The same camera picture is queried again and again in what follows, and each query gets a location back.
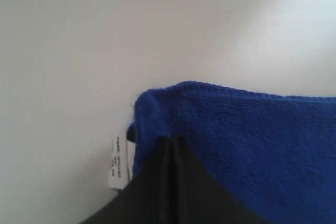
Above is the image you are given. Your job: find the blue microfiber towel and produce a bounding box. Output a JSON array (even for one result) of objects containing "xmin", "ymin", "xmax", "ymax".
[{"xmin": 133, "ymin": 82, "xmax": 335, "ymax": 223}]

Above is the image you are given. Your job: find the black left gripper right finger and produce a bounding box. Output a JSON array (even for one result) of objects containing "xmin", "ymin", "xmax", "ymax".
[{"xmin": 170, "ymin": 136, "xmax": 268, "ymax": 223}]

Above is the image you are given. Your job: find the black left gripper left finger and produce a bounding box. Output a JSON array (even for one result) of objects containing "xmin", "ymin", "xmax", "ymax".
[{"xmin": 83, "ymin": 137, "xmax": 172, "ymax": 224}]

